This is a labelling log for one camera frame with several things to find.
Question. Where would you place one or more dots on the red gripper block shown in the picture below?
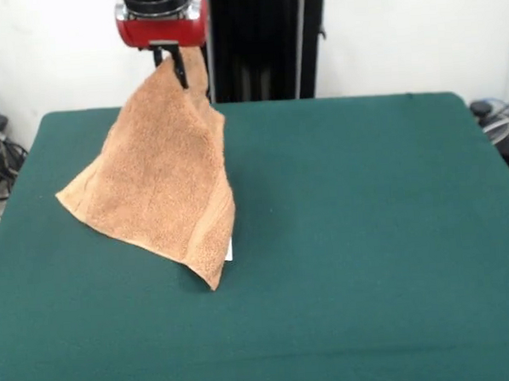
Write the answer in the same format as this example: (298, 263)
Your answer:
(165, 31)

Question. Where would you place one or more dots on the orange terry towel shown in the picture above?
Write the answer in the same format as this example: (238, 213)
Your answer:
(160, 182)

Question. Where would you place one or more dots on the dark green table cloth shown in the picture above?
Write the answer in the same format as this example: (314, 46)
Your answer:
(346, 237)

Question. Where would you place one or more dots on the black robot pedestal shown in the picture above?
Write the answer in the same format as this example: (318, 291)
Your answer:
(264, 49)

